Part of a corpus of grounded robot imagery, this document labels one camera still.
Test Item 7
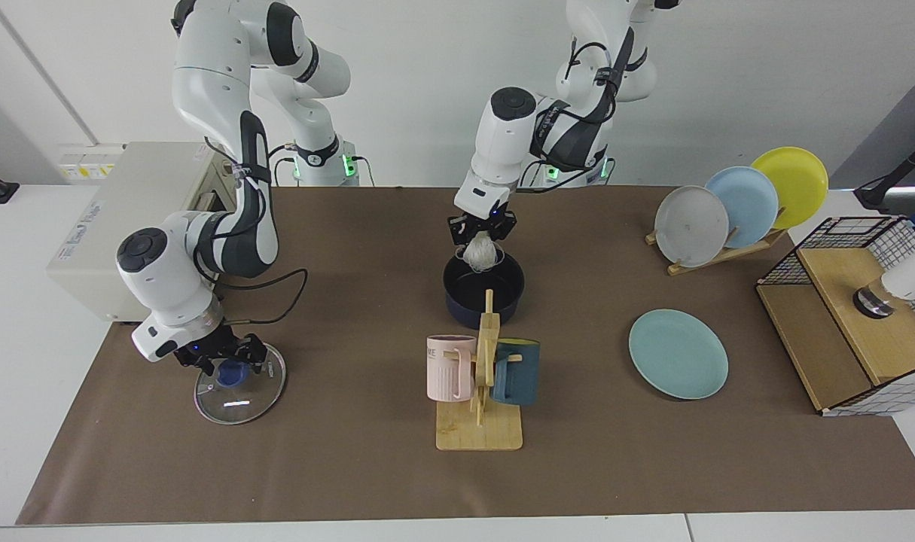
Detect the glass lid with blue knob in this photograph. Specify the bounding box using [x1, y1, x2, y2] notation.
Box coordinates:
[194, 343, 287, 425]

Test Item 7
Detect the wooden plate rack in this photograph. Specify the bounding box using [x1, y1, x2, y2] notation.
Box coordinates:
[645, 228, 789, 276]

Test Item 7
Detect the grey plate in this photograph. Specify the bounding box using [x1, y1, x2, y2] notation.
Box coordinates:
[654, 185, 730, 269]

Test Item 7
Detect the pale green plate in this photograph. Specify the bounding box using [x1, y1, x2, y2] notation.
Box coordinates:
[628, 309, 730, 400]

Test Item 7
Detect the light blue plate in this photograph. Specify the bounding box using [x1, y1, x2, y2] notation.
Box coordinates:
[704, 166, 779, 249]

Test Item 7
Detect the yellow plate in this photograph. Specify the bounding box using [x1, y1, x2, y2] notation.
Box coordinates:
[751, 147, 829, 230]

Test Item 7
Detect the brown table cloth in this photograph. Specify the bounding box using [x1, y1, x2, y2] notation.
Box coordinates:
[17, 186, 915, 525]

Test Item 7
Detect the pink ribbed cup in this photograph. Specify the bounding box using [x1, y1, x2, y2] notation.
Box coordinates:
[426, 335, 478, 403]

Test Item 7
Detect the dark teal cup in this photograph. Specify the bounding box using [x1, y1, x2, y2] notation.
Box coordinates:
[492, 339, 541, 407]

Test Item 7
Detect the pale toaster oven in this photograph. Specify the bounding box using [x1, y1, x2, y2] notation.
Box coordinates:
[47, 142, 239, 323]

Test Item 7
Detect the wooden cup stand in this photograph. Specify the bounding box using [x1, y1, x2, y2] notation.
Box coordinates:
[435, 289, 524, 452]

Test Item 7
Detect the white cylinder with black tip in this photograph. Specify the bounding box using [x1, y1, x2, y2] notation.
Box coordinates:
[852, 239, 915, 318]

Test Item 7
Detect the black pot with blue handle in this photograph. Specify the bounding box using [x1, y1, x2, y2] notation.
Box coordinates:
[442, 251, 526, 330]

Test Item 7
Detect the white wall socket panel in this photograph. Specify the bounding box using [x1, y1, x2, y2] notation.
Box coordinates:
[56, 143, 124, 181]

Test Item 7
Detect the wire basket with wooden floor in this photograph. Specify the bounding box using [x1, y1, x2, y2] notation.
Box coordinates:
[756, 216, 915, 417]

